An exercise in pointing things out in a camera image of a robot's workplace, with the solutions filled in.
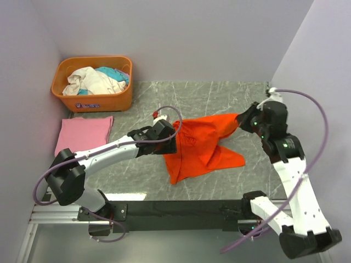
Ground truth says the orange t shirt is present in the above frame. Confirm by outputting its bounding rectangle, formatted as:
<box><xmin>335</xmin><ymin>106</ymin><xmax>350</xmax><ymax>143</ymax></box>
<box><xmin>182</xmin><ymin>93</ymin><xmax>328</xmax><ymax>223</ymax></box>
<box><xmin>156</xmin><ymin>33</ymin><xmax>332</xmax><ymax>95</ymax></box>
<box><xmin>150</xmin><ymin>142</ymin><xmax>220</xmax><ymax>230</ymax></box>
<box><xmin>163</xmin><ymin>113</ymin><xmax>246</xmax><ymax>185</ymax></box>

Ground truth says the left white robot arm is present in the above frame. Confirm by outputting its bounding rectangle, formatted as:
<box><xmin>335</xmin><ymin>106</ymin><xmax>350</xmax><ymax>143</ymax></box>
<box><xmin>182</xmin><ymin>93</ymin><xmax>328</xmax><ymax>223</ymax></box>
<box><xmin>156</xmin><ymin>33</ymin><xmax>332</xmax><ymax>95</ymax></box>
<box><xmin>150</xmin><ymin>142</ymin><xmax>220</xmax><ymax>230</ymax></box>
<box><xmin>46</xmin><ymin>119</ymin><xmax>177</xmax><ymax>220</ymax></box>

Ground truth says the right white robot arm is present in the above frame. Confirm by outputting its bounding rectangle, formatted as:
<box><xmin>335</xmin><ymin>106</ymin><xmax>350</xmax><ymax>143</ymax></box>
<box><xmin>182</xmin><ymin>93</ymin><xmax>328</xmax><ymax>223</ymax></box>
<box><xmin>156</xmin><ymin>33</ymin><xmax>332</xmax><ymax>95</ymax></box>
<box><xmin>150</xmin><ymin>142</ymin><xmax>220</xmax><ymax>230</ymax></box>
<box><xmin>236</xmin><ymin>101</ymin><xmax>342</xmax><ymax>259</ymax></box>

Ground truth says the orange plastic laundry tub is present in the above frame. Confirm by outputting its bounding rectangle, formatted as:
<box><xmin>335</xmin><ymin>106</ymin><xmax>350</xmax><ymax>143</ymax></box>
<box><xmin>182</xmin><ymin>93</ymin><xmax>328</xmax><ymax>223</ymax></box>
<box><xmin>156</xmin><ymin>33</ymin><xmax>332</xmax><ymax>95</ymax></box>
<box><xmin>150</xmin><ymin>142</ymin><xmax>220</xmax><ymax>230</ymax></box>
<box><xmin>51</xmin><ymin>56</ymin><xmax>133</xmax><ymax>113</ymax></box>

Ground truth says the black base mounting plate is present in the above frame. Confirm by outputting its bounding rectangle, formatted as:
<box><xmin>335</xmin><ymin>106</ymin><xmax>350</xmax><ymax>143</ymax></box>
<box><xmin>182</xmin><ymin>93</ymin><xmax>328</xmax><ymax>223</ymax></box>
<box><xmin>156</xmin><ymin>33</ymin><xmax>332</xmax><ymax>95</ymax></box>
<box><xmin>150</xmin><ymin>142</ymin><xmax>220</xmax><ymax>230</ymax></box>
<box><xmin>77</xmin><ymin>198</ymin><xmax>275</xmax><ymax>233</ymax></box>

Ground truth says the folded pink t shirt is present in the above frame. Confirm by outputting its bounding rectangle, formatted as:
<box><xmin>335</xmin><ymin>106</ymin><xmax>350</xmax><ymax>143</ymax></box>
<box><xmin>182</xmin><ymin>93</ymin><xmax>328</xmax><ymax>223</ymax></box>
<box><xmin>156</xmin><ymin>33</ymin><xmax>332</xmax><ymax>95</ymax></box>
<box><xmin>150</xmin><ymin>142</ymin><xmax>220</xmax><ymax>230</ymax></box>
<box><xmin>54</xmin><ymin>116</ymin><xmax>114</xmax><ymax>157</ymax></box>

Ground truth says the teal garment in tub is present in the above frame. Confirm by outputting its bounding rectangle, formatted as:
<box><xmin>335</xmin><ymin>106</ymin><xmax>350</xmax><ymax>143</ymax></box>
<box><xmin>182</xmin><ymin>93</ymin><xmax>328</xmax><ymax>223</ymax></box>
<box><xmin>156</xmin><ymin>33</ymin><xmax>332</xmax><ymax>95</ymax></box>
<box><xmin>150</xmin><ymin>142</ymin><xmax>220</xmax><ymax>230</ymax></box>
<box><xmin>77</xmin><ymin>67</ymin><xmax>129</xmax><ymax>95</ymax></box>

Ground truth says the white cream garment in tub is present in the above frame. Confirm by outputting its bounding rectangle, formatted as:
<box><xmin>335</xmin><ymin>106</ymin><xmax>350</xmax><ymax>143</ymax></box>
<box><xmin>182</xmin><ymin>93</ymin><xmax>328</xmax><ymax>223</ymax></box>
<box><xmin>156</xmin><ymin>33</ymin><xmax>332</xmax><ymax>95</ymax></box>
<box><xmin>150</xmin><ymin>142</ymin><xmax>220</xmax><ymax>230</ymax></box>
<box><xmin>63</xmin><ymin>67</ymin><xmax>128</xmax><ymax>96</ymax></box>

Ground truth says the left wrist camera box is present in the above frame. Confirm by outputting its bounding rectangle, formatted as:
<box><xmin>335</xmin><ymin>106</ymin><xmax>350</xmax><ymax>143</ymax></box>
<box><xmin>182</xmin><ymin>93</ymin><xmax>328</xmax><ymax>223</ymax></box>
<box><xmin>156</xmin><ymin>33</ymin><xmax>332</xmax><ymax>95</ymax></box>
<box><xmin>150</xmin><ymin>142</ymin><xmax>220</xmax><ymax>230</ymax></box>
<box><xmin>152</xmin><ymin>111</ymin><xmax>169</xmax><ymax>123</ymax></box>

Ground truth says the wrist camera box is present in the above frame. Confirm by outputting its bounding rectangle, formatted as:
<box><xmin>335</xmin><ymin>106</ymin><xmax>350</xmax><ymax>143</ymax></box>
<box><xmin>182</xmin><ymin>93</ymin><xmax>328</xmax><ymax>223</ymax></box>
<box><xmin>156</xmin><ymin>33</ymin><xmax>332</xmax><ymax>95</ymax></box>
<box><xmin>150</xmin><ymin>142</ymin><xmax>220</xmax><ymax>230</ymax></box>
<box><xmin>256</xmin><ymin>87</ymin><xmax>283</xmax><ymax>111</ymax></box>
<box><xmin>152</xmin><ymin>111</ymin><xmax>169</xmax><ymax>123</ymax></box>

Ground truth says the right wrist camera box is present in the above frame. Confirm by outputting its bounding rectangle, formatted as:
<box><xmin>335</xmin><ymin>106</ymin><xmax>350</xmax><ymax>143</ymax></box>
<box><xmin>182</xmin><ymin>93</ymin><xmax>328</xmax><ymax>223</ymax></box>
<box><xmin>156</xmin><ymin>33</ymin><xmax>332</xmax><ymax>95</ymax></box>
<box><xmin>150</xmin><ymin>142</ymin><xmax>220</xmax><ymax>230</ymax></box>
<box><xmin>256</xmin><ymin>87</ymin><xmax>283</xmax><ymax>111</ymax></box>

